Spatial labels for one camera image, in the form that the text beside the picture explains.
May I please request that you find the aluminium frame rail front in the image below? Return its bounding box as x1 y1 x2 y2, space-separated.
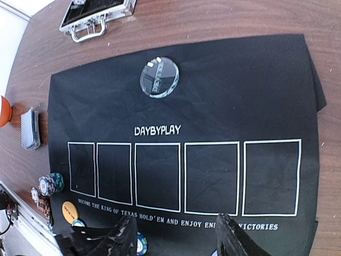
1 183 62 255

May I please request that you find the white blue chip flat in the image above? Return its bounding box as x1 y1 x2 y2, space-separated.
30 187 39 204

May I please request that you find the black poker table mat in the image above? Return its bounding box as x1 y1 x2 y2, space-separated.
48 34 326 255

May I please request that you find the orange big blind button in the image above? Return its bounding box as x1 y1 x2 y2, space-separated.
62 201 79 224

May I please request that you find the blue green fifty chip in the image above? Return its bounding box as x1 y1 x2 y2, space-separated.
71 219 86 227

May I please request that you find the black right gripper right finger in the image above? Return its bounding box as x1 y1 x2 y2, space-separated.
215 213 270 256

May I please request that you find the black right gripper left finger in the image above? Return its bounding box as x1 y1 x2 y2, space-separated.
87 215 137 256

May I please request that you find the aluminium poker case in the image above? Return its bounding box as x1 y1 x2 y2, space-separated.
59 0 136 43

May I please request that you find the white red bowl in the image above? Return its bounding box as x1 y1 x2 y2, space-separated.
0 96 12 127

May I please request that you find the grey playing card deck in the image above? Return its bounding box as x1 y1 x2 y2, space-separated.
21 107 40 150

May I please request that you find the fallen black orange chip row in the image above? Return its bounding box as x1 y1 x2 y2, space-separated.
37 196 53 229

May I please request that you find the small chip stack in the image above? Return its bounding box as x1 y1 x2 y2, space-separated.
38 173 64 196

